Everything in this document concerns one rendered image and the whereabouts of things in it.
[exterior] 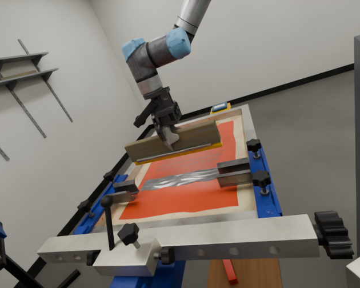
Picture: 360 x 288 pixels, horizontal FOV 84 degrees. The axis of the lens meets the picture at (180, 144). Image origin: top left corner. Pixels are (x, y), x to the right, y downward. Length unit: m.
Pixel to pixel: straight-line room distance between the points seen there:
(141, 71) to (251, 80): 3.77
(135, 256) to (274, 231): 0.26
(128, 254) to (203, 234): 0.15
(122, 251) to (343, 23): 4.45
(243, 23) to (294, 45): 0.97
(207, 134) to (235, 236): 0.35
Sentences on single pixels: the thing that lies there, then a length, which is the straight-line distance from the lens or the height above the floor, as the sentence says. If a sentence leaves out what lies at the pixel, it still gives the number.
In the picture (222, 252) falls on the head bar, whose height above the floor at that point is 1.01.
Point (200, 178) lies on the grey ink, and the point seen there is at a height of 0.96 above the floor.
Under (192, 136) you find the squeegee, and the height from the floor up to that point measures 1.11.
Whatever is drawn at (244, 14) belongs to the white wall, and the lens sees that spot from 4.19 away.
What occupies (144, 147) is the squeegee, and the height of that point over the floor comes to 1.11.
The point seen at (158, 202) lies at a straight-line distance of 0.72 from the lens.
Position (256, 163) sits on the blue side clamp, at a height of 1.00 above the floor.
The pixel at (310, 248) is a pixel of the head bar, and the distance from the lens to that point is 0.43.
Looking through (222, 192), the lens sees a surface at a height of 0.96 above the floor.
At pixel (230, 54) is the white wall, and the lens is 4.20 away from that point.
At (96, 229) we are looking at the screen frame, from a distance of 0.73.
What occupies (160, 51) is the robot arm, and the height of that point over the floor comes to 1.39.
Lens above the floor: 1.37
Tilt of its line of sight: 23 degrees down
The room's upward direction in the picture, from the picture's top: 23 degrees counter-clockwise
